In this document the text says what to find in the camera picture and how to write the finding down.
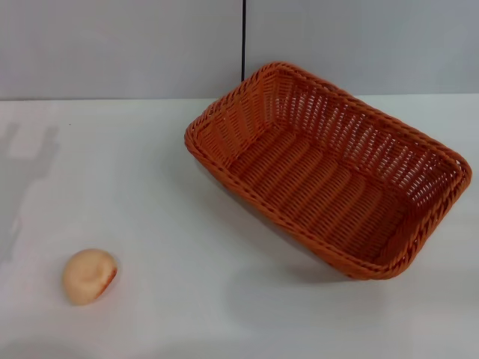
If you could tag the black vertical wall strip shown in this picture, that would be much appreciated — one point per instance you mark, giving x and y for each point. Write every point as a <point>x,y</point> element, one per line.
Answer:
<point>243,37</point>

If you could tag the pale peach fruit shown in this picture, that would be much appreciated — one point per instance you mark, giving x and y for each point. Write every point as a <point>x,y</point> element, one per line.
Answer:
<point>88,278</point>

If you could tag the orange woven plastic basket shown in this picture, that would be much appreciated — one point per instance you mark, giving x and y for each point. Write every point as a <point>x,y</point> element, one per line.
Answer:
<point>307,175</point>

